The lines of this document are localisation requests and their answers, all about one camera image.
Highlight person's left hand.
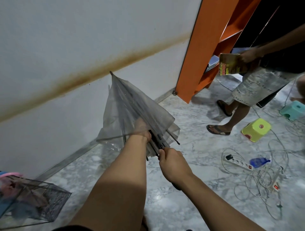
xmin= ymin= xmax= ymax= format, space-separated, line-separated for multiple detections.
xmin=128 ymin=119 xmax=152 ymax=144

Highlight person's right hand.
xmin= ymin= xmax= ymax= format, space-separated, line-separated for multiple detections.
xmin=158 ymin=147 xmax=193 ymax=185

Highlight clear transparent umbrella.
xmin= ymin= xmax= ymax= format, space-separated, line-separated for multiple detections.
xmin=96 ymin=70 xmax=181 ymax=161

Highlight black wire umbrella stand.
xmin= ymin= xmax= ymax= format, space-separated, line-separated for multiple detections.
xmin=0 ymin=175 xmax=72 ymax=230

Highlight pink handled transparent umbrella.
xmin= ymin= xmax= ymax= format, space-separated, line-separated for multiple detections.
xmin=0 ymin=172 xmax=48 ymax=210

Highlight person's left forearm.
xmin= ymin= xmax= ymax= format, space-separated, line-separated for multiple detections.
xmin=69 ymin=135 xmax=149 ymax=231

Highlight person's right forearm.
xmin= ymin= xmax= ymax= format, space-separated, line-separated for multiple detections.
xmin=176 ymin=174 xmax=267 ymax=231

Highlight person's black sleeve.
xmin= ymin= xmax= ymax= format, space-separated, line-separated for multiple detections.
xmin=52 ymin=225 xmax=94 ymax=231

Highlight white power strip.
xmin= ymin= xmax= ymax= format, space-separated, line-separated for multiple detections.
xmin=222 ymin=154 xmax=254 ymax=172

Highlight yellow green sheet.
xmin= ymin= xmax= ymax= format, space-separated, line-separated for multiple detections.
xmin=241 ymin=118 xmax=272 ymax=143

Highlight blue grey picture book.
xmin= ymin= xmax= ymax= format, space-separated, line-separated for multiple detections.
xmin=205 ymin=55 xmax=220 ymax=72

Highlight grey paper sheet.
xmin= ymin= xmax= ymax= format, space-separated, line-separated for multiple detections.
xmin=216 ymin=75 xmax=243 ymax=91

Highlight orange wooden bookshelf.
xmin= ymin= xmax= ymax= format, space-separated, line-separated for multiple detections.
xmin=175 ymin=0 xmax=261 ymax=104

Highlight dark yellow cover book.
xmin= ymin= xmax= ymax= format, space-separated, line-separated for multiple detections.
xmin=219 ymin=53 xmax=249 ymax=76

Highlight teal plastic stool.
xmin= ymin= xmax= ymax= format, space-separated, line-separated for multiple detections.
xmin=279 ymin=100 xmax=305 ymax=121

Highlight black cabinet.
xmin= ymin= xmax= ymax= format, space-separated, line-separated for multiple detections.
xmin=230 ymin=0 xmax=305 ymax=55

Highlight tangled thin white cables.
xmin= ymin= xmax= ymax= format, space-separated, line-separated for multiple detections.
xmin=221 ymin=119 xmax=305 ymax=221

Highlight power strip red switch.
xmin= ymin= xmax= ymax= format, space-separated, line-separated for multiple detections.
xmin=268 ymin=171 xmax=283 ymax=193

